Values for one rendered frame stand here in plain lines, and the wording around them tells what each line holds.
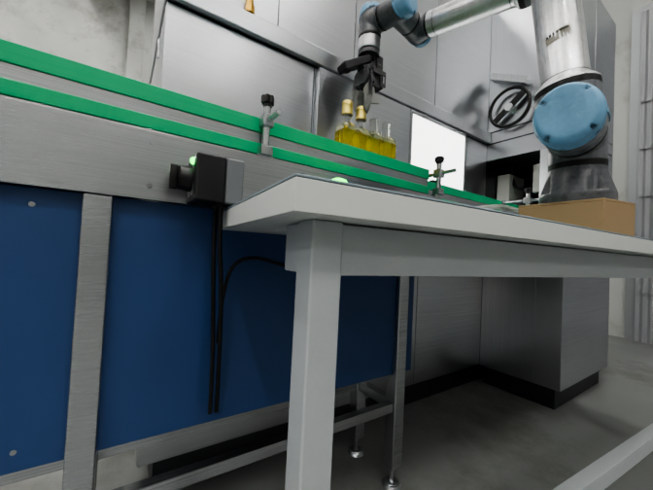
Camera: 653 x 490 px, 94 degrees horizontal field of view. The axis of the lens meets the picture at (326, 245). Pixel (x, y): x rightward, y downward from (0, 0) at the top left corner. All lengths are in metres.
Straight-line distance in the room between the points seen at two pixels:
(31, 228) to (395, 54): 1.37
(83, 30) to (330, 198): 9.72
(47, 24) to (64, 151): 9.40
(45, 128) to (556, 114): 0.90
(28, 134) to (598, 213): 1.04
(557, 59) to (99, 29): 9.62
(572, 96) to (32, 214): 0.97
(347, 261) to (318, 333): 0.09
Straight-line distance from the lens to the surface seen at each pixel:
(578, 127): 0.81
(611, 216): 0.90
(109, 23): 10.04
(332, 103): 1.19
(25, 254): 0.64
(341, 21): 1.41
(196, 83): 1.04
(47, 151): 0.63
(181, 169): 0.57
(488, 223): 0.47
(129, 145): 0.63
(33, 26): 10.00
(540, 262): 0.69
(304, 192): 0.28
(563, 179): 0.93
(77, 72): 0.69
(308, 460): 0.40
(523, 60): 2.12
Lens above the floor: 0.68
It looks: 1 degrees up
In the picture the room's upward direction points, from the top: 3 degrees clockwise
